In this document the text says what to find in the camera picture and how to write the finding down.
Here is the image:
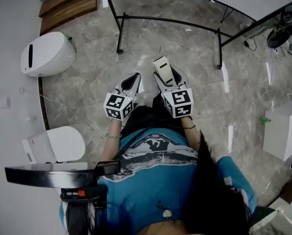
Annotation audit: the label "beige rectangular block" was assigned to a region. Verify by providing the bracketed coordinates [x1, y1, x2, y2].
[152, 56, 176, 86]

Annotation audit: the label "person's left forearm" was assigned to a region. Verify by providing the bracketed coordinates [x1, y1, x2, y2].
[100, 118, 123, 161]

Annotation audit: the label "black clamp mount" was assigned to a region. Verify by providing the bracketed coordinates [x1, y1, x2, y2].
[60, 185, 107, 209]

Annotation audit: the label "white toilet with side panel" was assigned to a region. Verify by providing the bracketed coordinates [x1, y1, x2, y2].
[22, 125, 87, 165]

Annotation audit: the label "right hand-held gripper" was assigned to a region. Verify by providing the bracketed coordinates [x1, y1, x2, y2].
[152, 66, 194, 119]

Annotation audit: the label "person in white shirt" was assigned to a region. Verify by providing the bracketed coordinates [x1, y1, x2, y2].
[59, 128, 258, 235]

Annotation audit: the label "person's right forearm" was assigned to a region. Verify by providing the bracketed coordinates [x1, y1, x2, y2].
[180, 116, 202, 154]

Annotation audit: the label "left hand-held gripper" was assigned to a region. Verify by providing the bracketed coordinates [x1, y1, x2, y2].
[103, 72, 141, 121]

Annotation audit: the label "black trousers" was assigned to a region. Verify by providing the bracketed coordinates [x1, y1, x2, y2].
[121, 93, 185, 136]

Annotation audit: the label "black power adapter cable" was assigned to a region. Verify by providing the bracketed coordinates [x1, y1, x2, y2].
[243, 37, 258, 51]

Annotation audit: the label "brown wooden box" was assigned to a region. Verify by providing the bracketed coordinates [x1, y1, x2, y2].
[281, 177, 292, 204]

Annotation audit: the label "white closed toilet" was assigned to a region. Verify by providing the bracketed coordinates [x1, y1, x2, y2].
[20, 31, 77, 77]

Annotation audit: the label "wooden platform step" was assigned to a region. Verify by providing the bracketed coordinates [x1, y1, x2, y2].
[38, 0, 97, 35]

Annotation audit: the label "black round disc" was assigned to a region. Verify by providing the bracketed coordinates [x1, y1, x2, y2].
[267, 28, 291, 49]

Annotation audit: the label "white box cabinet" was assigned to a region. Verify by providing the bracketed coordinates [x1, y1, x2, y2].
[263, 100, 292, 161]

